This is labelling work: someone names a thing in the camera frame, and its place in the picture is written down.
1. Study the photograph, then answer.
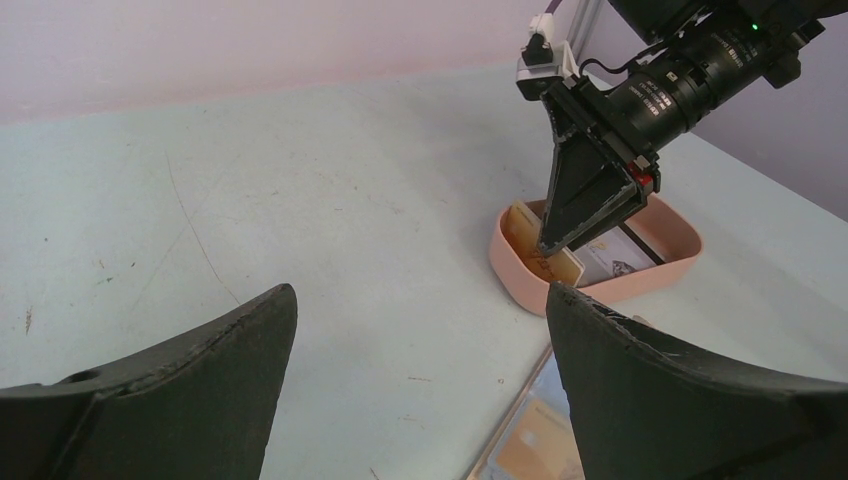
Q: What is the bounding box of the gold VIP card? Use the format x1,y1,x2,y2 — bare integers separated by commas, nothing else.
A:
487,398,585,480

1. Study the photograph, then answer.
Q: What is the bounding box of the pink oval card tray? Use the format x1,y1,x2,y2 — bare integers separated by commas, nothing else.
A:
489,196,703,317

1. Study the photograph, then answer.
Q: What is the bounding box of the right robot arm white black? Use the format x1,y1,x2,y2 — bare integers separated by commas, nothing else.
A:
517,1,847,257

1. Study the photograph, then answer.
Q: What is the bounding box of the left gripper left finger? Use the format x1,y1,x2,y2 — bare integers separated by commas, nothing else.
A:
1,284,298,479

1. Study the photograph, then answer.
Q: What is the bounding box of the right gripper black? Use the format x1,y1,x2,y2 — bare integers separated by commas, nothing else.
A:
539,76,662,255

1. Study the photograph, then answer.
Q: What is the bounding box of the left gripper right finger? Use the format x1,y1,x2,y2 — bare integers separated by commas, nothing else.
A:
546,283,847,479

